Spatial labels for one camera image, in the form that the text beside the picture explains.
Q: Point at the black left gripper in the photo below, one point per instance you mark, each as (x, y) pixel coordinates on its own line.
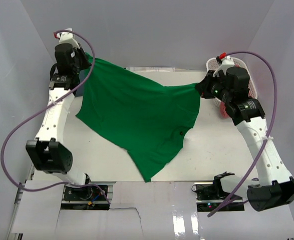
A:
(79, 51)

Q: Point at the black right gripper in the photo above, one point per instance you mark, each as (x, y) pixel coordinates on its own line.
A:
(203, 87)

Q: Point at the green t shirt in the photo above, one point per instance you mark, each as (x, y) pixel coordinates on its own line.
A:
(143, 117)

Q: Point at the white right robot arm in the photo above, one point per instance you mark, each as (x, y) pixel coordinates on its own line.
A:
(267, 183)

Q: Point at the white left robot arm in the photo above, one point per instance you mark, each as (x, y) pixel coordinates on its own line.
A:
(47, 151)

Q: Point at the white paper label strip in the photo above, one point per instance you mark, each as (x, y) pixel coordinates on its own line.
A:
(150, 69)

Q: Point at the white paper sheet front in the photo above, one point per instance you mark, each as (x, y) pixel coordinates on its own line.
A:
(146, 211)

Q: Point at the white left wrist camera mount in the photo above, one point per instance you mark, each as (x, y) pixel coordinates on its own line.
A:
(66, 37)

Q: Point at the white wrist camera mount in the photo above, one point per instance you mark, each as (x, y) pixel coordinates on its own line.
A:
(225, 62)
(66, 37)

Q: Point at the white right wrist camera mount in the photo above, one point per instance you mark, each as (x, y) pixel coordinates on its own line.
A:
(225, 62)

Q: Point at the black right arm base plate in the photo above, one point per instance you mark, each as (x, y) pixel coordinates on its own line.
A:
(207, 199)

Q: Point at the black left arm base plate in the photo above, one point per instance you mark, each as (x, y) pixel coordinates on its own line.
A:
(87, 199)

